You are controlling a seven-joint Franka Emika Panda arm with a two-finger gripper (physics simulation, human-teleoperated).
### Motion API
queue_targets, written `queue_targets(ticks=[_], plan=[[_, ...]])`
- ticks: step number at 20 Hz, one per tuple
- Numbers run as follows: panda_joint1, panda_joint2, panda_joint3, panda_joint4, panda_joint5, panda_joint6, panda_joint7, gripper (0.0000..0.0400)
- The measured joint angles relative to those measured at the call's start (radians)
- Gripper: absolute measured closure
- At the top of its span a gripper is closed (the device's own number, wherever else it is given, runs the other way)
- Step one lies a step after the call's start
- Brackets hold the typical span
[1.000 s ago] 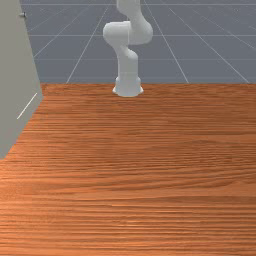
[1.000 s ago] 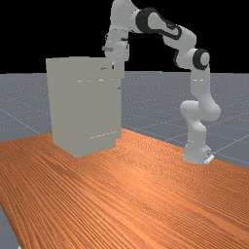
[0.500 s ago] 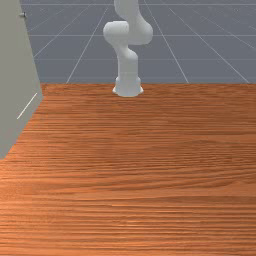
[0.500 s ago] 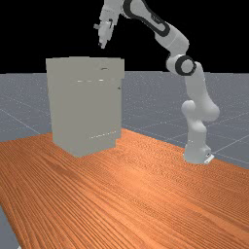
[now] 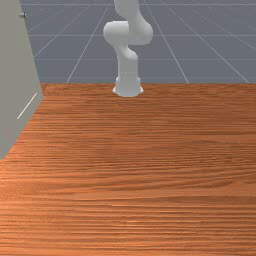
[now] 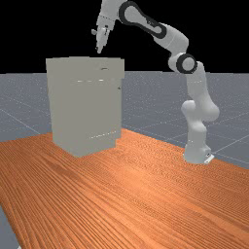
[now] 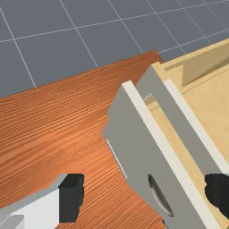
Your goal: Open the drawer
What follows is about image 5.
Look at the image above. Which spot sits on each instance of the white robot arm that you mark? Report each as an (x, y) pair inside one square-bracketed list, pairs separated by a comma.
[(128, 66)]

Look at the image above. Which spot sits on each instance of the pale grey cabinet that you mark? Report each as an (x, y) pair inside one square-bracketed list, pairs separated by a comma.
[(15, 76)]

